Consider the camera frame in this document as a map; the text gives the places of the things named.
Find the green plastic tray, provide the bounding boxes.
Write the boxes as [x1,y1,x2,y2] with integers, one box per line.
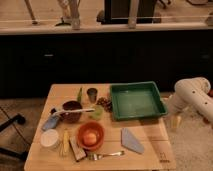
[110,81,167,121]

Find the grey-blue towel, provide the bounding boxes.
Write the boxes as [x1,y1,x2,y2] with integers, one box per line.
[121,128,144,154]

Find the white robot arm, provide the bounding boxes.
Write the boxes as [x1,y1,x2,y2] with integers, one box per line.
[166,77,213,129]

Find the bunch of brown grapes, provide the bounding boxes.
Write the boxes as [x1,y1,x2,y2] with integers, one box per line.
[97,97,112,112]

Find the green cup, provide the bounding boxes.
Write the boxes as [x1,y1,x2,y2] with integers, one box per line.
[89,105,103,121]

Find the orange bowl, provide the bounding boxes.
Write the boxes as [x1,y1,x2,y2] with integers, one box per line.
[76,121,105,151]

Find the orange fruit in bowl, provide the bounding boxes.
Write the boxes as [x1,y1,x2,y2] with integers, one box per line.
[83,133,97,146]

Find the grey metal cup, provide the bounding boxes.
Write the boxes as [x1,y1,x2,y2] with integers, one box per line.
[87,88,98,103]

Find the silver fork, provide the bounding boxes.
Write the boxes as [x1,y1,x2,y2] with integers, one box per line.
[87,151,125,161]

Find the green pepper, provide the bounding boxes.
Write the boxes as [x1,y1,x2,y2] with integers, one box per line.
[77,87,83,103]

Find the wooden folding table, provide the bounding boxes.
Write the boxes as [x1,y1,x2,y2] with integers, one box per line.
[24,84,176,171]

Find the wooden block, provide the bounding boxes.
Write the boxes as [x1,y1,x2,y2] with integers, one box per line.
[70,137,86,161]

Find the dark brown bowl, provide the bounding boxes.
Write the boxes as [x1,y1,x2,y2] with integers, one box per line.
[61,101,82,123]

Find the dark cabinet counter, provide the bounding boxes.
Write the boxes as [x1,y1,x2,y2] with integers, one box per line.
[0,25,213,98]

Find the white spatula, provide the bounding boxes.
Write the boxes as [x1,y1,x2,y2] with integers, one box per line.
[52,108,94,116]

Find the black chair base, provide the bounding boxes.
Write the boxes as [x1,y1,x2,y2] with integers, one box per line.
[0,107,29,161]

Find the blue handled scrubber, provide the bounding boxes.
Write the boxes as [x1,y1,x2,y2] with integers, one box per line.
[42,108,60,131]

